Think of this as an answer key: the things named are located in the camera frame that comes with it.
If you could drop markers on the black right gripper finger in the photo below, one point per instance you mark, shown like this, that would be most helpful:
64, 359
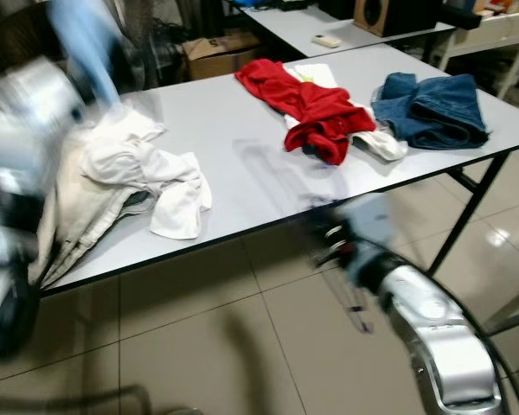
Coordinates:
327, 257
327, 225

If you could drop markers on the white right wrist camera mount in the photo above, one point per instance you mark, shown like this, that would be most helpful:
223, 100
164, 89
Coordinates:
372, 229

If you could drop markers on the cardboard box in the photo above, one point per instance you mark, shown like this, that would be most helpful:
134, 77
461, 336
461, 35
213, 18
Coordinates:
221, 59

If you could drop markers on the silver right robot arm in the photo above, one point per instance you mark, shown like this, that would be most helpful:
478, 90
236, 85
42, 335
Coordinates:
441, 337

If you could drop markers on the black table leg frame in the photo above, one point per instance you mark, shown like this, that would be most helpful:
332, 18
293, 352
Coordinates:
471, 212

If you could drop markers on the wooden speaker box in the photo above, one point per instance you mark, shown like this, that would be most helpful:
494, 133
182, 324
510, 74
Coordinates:
389, 15

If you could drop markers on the red t-shirt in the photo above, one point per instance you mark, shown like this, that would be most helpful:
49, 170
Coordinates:
320, 108

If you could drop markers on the white t-shirt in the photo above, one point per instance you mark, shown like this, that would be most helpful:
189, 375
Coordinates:
173, 186

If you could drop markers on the blue jeans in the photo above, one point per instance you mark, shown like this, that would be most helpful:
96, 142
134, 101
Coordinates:
437, 108

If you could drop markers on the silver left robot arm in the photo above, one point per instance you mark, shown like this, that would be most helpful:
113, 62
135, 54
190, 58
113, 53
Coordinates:
35, 104

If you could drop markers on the white remote control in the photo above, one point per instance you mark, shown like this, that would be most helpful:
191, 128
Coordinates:
327, 41

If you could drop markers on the beige jeans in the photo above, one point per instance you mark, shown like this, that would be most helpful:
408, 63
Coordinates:
86, 225

